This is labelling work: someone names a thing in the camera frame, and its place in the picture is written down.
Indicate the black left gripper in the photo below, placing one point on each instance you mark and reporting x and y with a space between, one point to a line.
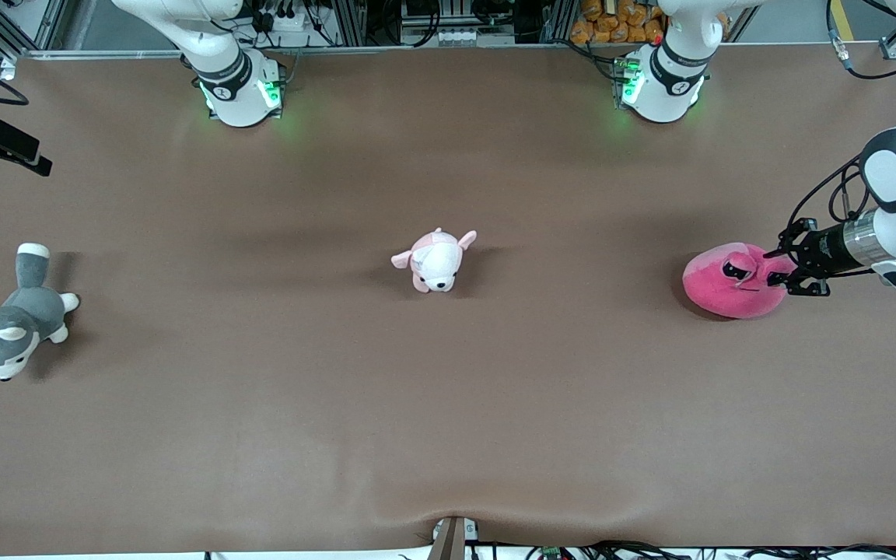
823 250

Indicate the hot pink blob plush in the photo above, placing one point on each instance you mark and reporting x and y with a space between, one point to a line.
708 292

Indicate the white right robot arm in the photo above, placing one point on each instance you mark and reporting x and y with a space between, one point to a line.
234 93

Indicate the grey white husky plush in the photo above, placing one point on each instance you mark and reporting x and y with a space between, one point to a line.
28 311

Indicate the orange lumpy objects heap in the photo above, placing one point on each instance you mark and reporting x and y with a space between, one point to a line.
611 31

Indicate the white power strip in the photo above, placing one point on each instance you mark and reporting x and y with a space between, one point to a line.
288 22

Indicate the pale pink dog plush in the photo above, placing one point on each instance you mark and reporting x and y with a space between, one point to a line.
436 264

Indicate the brown table mat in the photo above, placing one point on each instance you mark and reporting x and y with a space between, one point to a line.
448 404

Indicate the green terminal circuit board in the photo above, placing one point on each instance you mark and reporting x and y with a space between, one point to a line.
551 554

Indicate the white terminal block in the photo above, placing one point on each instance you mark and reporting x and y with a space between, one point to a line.
463 36

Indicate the silver table edge rail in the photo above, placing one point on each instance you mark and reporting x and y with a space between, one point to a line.
456 48

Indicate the aluminium camera mount post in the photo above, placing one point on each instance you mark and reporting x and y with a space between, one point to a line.
452 540

